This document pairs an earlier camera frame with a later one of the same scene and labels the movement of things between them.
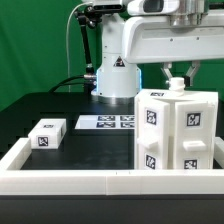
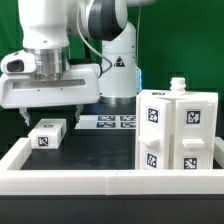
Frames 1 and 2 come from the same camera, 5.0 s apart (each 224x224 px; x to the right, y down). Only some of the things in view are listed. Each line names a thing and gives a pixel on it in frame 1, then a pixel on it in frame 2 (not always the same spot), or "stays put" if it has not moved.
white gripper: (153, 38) to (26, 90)
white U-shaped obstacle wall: (15, 181) stays put
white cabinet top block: (48, 133) stays put
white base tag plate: (105, 122) stays put
